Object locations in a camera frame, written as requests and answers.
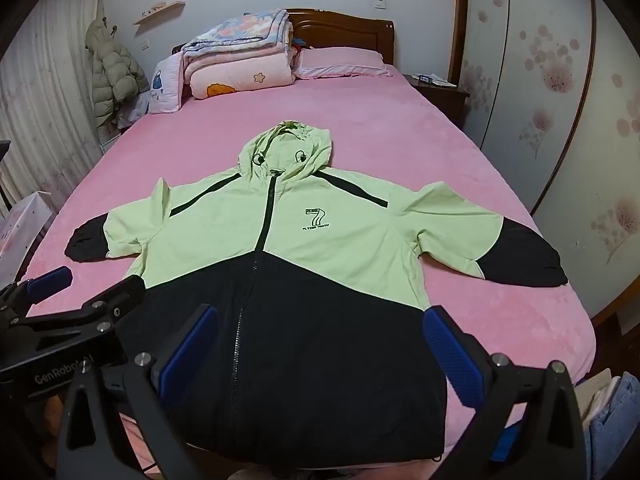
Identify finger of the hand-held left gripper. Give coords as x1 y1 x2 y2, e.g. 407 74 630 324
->
7 275 147 345
0 266 74 321

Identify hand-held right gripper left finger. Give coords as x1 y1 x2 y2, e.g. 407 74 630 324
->
56 304 219 480

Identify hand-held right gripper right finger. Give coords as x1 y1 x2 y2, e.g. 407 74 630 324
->
422 306 587 480

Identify green and black hooded jacket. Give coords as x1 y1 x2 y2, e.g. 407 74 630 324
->
64 120 569 466

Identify white cardboard box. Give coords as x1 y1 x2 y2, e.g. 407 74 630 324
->
0 191 55 286

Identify blue cloth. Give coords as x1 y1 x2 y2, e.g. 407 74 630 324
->
492 422 521 463

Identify white folded cloth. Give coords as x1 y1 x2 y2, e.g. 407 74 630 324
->
575 367 617 426

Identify white curtain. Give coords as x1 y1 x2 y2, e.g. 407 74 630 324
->
0 0 108 211

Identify blue jeans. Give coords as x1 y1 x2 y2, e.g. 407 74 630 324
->
585 371 640 480

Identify light patterned cloth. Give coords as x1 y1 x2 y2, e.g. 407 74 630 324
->
117 92 151 128

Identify white cushion with blue cartoon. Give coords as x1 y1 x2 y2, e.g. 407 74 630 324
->
148 55 187 115

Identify beige puffer jacket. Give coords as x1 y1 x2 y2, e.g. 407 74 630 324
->
84 17 150 133

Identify bed with pink sheet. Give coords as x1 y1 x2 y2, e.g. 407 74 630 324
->
20 45 597 480

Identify pink folded blanket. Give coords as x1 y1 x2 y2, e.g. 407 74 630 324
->
182 42 297 101

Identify wooden nightstand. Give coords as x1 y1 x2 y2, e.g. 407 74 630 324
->
402 74 471 128

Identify floral folded quilt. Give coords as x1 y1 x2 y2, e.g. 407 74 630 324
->
181 8 296 61

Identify floral wardrobe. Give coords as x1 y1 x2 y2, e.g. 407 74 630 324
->
447 0 640 321

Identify pink pillow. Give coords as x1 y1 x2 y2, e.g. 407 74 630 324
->
295 46 395 80

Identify wooden wall shelf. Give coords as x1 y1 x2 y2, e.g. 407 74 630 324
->
132 1 186 26

